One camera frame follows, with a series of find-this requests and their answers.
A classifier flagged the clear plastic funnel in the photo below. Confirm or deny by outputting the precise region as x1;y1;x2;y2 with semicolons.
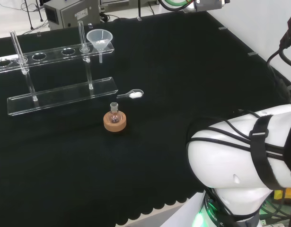
86;29;114;64

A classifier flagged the glass weighing funnel with powder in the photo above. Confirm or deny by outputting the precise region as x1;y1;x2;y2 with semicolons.
116;88;144;99

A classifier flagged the clear acrylic funnel stand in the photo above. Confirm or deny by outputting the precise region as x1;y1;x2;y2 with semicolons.
0;20;119;117

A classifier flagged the black bench cloth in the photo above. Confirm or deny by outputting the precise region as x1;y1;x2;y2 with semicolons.
0;10;291;227

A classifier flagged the small round-bottom glass flask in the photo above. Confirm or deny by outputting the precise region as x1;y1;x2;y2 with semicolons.
108;102;121;124

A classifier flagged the grey metal control box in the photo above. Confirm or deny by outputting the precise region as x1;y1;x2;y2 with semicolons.
43;0;101;31

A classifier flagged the black tripod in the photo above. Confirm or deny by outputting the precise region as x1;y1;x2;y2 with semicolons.
24;0;44;30

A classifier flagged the cork ring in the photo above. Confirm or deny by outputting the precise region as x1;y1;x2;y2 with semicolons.
103;111;128;136

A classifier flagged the black cable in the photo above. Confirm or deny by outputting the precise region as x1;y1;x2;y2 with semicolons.
266;46;291;95

